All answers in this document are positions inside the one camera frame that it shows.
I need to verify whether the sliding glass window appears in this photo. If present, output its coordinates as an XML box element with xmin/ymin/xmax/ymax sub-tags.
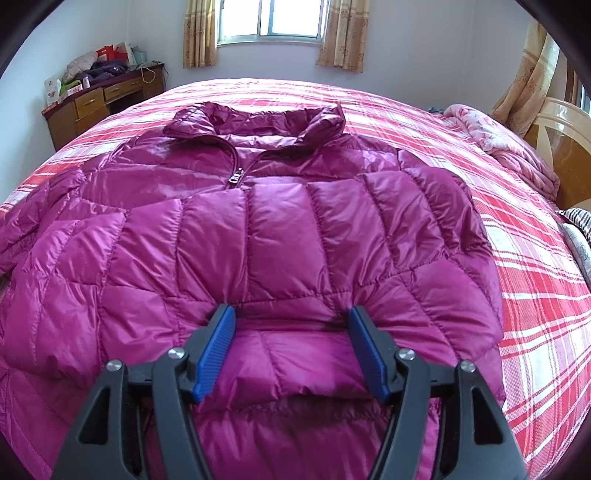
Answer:
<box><xmin>217</xmin><ymin>0</ymin><xmax>331</xmax><ymax>44</ymax></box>

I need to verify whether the white patterned pillow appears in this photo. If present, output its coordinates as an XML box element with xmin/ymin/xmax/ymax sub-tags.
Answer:
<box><xmin>558</xmin><ymin>224</ymin><xmax>591</xmax><ymax>282</ymax></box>

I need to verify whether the pile of clothes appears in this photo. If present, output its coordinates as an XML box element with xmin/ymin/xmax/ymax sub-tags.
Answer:
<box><xmin>62</xmin><ymin>51</ymin><xmax>130</xmax><ymax>86</ymax></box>

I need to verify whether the magenta puffer jacket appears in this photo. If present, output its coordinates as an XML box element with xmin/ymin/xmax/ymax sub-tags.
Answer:
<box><xmin>0</xmin><ymin>102</ymin><xmax>506</xmax><ymax>480</ymax></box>

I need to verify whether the red plaid bed sheet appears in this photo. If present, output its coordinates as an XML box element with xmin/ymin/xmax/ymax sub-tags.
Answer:
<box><xmin>0</xmin><ymin>78</ymin><xmax>591</xmax><ymax>480</ymax></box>

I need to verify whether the cream and wood headboard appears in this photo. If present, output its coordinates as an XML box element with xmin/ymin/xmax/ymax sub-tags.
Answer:
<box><xmin>524</xmin><ymin>97</ymin><xmax>591</xmax><ymax>217</ymax></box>

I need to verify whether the window beside headboard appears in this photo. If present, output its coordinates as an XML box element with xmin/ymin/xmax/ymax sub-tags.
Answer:
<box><xmin>566</xmin><ymin>60</ymin><xmax>591</xmax><ymax>116</ymax></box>

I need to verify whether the wooden desk with drawers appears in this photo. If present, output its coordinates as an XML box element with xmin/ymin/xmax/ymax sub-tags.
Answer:
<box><xmin>41</xmin><ymin>62</ymin><xmax>167</xmax><ymax>153</ymax></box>

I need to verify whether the red and white gift bag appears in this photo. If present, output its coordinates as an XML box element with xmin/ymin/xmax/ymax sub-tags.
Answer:
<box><xmin>96</xmin><ymin>41</ymin><xmax>132</xmax><ymax>65</ymax></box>

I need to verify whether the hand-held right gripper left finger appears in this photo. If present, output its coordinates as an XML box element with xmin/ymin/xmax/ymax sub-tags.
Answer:
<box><xmin>52</xmin><ymin>303</ymin><xmax>237</xmax><ymax>480</ymax></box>

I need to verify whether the beige floral curtain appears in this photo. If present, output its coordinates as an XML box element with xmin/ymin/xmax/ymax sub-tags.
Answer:
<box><xmin>316</xmin><ymin>0</ymin><xmax>370</xmax><ymax>73</ymax></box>
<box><xmin>182</xmin><ymin>0</ymin><xmax>219</xmax><ymax>70</ymax></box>
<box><xmin>489</xmin><ymin>21</ymin><xmax>561</xmax><ymax>137</ymax></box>

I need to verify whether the striped pillow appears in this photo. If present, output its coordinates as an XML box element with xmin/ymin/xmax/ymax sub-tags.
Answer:
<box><xmin>556</xmin><ymin>208</ymin><xmax>591</xmax><ymax>243</ymax></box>

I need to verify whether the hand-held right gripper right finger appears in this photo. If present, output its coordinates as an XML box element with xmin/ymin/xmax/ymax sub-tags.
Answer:
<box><xmin>347</xmin><ymin>305</ymin><xmax>529</xmax><ymax>480</ymax></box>

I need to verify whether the pink floral quilt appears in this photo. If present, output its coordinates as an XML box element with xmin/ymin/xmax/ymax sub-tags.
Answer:
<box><xmin>443</xmin><ymin>104</ymin><xmax>561</xmax><ymax>200</ymax></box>

